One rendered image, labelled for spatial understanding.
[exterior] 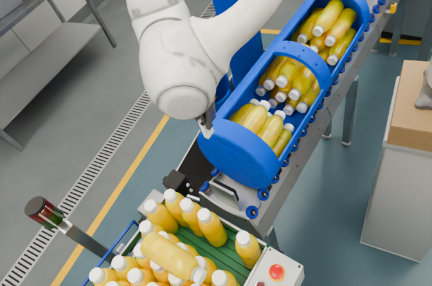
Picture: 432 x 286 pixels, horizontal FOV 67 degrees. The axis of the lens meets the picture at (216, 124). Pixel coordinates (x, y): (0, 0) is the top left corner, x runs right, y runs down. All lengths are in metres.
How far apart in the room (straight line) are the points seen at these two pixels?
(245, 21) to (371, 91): 2.33
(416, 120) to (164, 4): 0.87
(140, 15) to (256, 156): 0.55
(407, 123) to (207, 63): 0.82
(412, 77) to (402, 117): 0.19
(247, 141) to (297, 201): 1.28
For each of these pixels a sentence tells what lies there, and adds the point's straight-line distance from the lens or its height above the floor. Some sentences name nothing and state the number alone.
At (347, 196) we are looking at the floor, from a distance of 2.24.
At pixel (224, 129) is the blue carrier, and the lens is 1.00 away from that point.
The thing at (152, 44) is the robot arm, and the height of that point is 1.72.
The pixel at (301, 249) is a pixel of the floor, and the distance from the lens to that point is 2.10.
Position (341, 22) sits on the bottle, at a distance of 1.50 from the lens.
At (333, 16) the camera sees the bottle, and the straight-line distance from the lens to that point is 1.47.
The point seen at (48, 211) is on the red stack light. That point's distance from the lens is 1.11.
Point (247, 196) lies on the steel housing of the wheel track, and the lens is 1.21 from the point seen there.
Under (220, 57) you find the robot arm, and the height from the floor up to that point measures 1.69.
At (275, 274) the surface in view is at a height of 1.11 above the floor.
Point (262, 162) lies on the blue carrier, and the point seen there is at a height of 1.16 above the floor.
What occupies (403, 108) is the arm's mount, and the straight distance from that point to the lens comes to 1.22.
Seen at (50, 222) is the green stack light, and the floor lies 1.19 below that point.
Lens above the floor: 1.99
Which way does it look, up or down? 48 degrees down
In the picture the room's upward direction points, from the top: 20 degrees counter-clockwise
